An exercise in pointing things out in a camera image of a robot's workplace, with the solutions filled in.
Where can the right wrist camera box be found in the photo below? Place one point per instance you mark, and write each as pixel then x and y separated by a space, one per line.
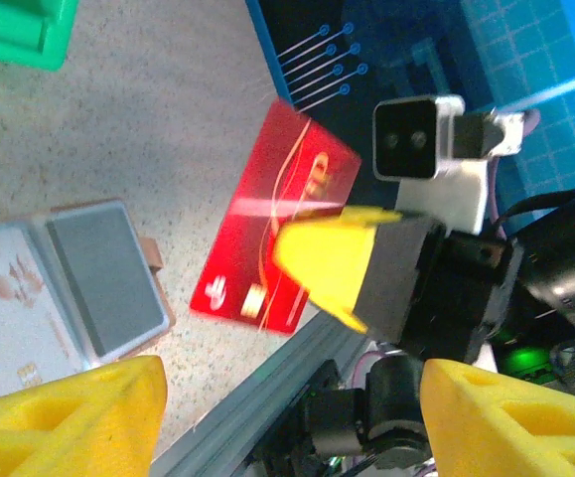
pixel 406 139

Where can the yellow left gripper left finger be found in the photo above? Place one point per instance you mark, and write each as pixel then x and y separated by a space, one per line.
pixel 68 427

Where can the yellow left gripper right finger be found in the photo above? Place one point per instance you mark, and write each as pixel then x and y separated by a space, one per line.
pixel 505 432

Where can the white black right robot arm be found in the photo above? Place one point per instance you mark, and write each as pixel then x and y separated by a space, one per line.
pixel 565 258

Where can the dark grey credit card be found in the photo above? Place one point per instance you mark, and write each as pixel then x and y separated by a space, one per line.
pixel 103 278

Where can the tan leather card holder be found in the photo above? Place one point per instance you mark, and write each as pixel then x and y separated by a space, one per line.
pixel 152 253

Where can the red credit card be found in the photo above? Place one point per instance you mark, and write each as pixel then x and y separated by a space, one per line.
pixel 247 238

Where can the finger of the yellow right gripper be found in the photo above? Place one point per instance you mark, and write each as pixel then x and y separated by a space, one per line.
pixel 327 258

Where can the green plastic bin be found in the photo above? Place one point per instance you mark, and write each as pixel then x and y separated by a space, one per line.
pixel 14 30

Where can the white credit card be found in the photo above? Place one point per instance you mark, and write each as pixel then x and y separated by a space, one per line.
pixel 14 323

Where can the dark blue cutting mat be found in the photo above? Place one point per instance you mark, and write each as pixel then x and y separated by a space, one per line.
pixel 466 49

